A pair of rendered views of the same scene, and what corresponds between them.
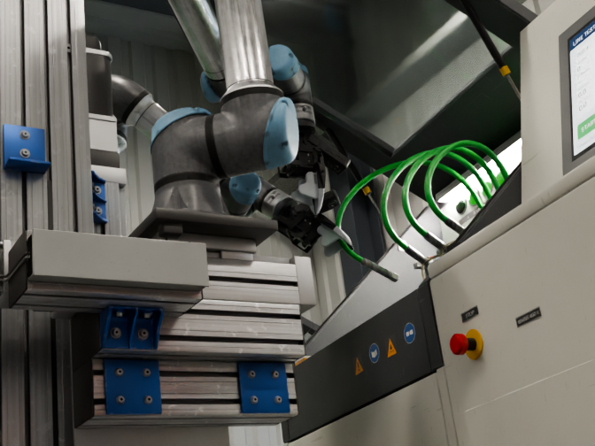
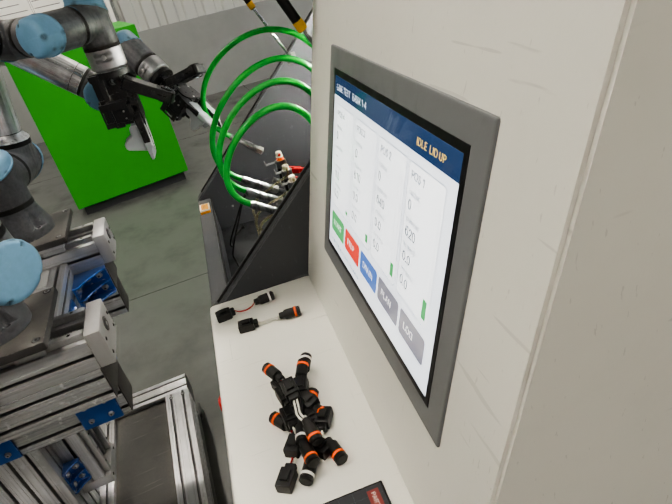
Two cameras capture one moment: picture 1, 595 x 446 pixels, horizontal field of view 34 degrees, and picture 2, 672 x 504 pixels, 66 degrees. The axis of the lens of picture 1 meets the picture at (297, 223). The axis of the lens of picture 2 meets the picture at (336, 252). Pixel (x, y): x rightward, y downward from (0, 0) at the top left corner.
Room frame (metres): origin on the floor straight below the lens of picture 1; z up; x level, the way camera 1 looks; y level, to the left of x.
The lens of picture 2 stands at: (0.92, -0.78, 1.59)
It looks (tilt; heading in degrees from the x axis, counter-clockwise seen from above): 31 degrees down; 18
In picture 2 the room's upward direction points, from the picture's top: 13 degrees counter-clockwise
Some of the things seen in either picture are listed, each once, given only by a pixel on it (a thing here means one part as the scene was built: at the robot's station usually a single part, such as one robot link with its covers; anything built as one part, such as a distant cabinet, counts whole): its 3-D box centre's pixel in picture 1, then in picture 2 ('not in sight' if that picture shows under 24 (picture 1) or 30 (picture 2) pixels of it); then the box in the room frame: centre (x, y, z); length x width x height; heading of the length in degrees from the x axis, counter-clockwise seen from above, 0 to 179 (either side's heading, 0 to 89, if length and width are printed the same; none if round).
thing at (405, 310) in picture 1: (355, 372); (220, 265); (2.02, -0.08, 0.87); 0.62 x 0.04 x 0.16; 28
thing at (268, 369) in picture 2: not in sight; (294, 410); (1.41, -0.50, 1.01); 0.23 x 0.11 x 0.06; 28
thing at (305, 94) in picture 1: (294, 88); (90, 21); (1.96, -0.03, 1.53); 0.09 x 0.08 x 0.11; 168
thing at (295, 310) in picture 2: not in sight; (269, 318); (1.64, -0.38, 0.99); 0.12 x 0.02 x 0.02; 113
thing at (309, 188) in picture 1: (310, 191); (138, 144); (1.95, -0.04, 1.26); 0.06 x 0.03 x 0.09; 118
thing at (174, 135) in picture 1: (188, 151); not in sight; (1.56, 0.18, 1.20); 0.13 x 0.12 x 0.14; 78
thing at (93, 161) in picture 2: not in sight; (101, 116); (4.82, 2.30, 0.65); 0.95 x 0.86 x 1.30; 131
